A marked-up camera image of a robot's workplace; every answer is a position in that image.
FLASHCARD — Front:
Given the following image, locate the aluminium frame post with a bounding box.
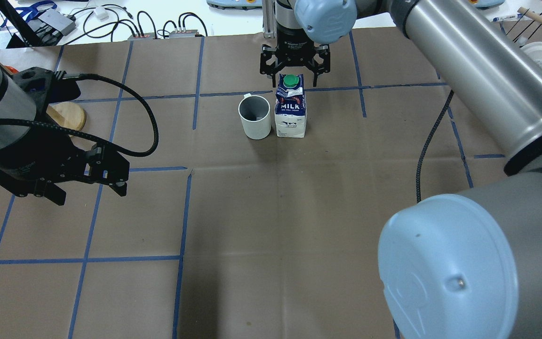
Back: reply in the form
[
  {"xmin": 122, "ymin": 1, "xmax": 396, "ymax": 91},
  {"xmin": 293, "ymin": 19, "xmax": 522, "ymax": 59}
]
[{"xmin": 262, "ymin": 0, "xmax": 277, "ymax": 39}]

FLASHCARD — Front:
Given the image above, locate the black cup rack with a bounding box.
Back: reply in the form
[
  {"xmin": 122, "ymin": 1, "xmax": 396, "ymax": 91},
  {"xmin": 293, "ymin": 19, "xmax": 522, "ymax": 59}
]
[{"xmin": 497, "ymin": 16, "xmax": 542, "ymax": 46}]

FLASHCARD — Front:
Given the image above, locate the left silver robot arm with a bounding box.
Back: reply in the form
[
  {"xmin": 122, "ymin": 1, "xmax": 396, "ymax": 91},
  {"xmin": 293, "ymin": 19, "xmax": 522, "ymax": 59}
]
[{"xmin": 0, "ymin": 66, "xmax": 129, "ymax": 205}]

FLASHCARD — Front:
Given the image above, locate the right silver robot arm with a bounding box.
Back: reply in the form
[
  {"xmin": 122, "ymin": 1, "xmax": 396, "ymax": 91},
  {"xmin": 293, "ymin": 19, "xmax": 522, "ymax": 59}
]
[{"xmin": 368, "ymin": 0, "xmax": 542, "ymax": 339}]

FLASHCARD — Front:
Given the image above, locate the blue white milk carton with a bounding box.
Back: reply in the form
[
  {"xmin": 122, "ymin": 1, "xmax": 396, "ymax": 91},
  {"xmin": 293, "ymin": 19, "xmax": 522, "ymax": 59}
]
[{"xmin": 274, "ymin": 74, "xmax": 307, "ymax": 138}]

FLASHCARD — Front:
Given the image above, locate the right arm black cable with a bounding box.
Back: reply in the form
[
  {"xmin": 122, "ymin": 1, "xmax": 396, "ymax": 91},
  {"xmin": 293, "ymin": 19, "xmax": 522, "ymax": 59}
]
[{"xmin": 415, "ymin": 89, "xmax": 455, "ymax": 204}]

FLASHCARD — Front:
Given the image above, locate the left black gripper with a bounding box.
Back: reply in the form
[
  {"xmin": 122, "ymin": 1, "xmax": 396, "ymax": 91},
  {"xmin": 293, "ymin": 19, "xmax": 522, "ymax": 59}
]
[{"xmin": 0, "ymin": 67, "xmax": 129, "ymax": 206}]

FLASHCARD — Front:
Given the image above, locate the orange mug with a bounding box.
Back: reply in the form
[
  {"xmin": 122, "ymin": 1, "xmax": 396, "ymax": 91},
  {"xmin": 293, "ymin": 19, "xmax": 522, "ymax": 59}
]
[{"xmin": 6, "ymin": 66, "xmax": 19, "ymax": 74}]

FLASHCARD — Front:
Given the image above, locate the white mug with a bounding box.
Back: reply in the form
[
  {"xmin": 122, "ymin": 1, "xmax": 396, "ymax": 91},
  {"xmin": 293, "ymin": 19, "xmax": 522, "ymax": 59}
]
[{"xmin": 238, "ymin": 94, "xmax": 271, "ymax": 140}]

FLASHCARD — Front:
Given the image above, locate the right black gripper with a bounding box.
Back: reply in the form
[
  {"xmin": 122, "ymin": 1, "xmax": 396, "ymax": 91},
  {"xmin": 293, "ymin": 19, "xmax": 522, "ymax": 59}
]
[{"xmin": 259, "ymin": 28, "xmax": 332, "ymax": 89}]

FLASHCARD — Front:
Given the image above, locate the black braided cable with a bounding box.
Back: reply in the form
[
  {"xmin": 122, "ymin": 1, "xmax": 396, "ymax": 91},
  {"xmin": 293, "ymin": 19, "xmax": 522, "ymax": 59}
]
[{"xmin": 0, "ymin": 73, "xmax": 159, "ymax": 158}]

